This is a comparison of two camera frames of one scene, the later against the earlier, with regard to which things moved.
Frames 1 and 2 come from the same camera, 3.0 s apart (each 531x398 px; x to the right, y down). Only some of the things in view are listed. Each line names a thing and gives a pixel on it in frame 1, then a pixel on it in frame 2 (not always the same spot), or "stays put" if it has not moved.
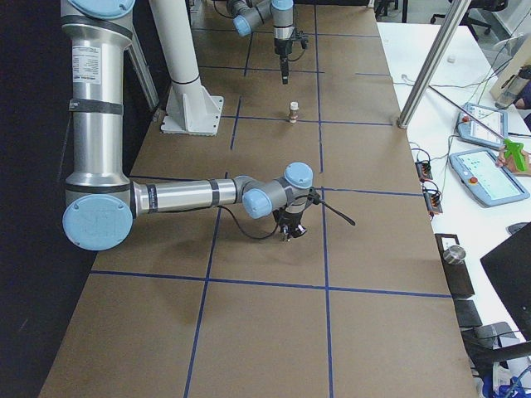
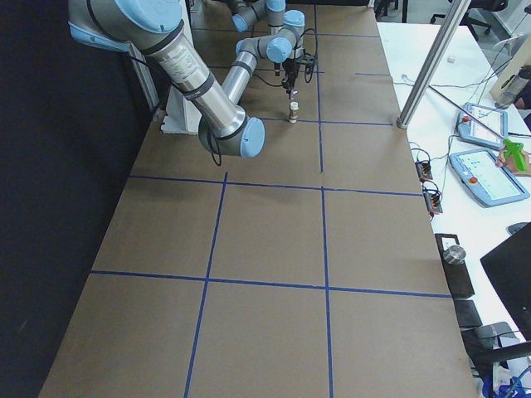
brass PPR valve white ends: x=294 y=107 stays put
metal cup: x=454 y=254 stays put
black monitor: x=509 y=267 stays put
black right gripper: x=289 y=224 → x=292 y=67
